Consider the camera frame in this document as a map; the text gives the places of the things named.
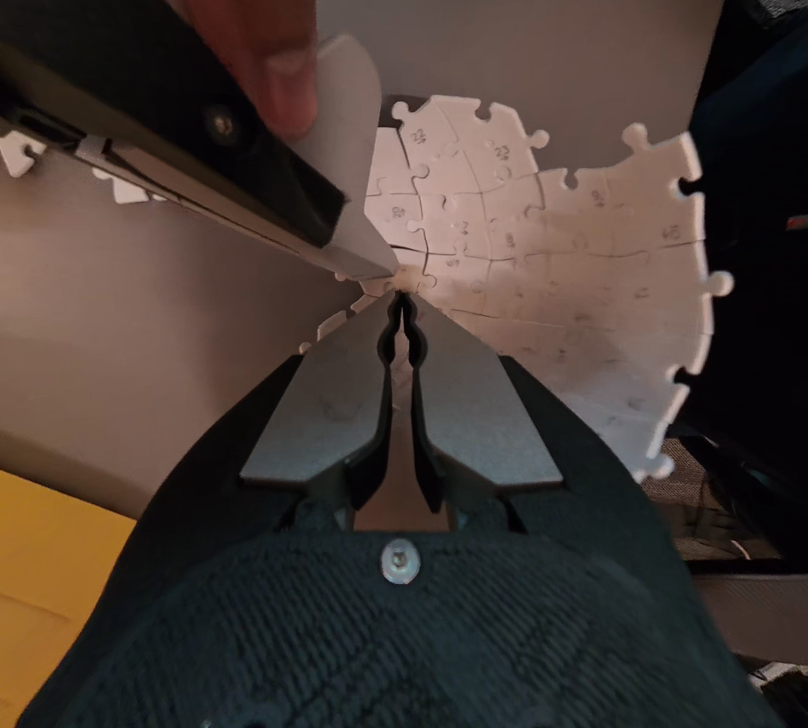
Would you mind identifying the partly built puzzle ball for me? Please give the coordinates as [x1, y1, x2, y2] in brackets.
[300, 94, 736, 484]

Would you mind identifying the yellow plastic bin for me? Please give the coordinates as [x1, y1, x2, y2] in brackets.
[0, 468, 138, 728]

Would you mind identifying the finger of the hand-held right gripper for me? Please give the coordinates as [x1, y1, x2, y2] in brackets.
[74, 132, 387, 283]
[325, 175, 400, 280]

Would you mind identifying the person's dark-clothed torso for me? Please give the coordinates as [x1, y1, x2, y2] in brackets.
[663, 0, 808, 559]

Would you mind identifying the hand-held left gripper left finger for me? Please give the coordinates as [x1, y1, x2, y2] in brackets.
[240, 291, 405, 511]

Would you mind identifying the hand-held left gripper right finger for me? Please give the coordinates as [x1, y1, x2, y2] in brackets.
[403, 293, 564, 513]

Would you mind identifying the white puzzle piece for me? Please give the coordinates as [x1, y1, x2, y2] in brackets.
[91, 163, 170, 206]
[0, 129, 49, 179]

